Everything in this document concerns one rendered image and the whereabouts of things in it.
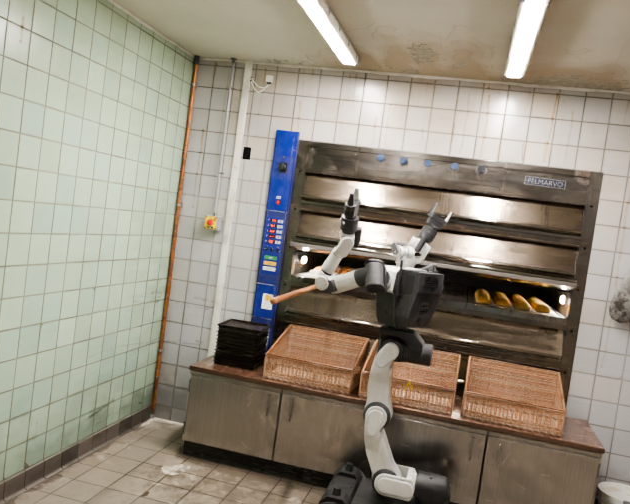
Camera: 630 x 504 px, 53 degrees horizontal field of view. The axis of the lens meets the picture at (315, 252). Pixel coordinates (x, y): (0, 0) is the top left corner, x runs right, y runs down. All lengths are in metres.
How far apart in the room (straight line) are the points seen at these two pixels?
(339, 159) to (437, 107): 0.72
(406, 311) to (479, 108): 1.61
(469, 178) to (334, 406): 1.67
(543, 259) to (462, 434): 1.21
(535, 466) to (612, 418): 0.75
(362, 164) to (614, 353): 1.97
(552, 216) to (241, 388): 2.20
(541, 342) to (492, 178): 1.08
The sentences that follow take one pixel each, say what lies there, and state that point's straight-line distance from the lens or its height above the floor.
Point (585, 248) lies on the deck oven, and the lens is 4.26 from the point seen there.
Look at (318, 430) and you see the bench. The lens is 3.92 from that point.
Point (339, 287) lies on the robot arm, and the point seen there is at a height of 1.26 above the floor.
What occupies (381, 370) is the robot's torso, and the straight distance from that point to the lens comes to 3.35.
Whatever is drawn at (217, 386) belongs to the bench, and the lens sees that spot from 4.05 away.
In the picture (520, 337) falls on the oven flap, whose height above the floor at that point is 1.02.
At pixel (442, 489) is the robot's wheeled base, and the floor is 0.31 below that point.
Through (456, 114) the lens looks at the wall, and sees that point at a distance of 4.28.
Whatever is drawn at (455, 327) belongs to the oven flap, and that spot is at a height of 1.01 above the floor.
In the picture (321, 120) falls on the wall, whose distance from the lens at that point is 4.38.
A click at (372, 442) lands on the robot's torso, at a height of 0.48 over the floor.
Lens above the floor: 1.59
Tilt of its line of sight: 3 degrees down
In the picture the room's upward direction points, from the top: 8 degrees clockwise
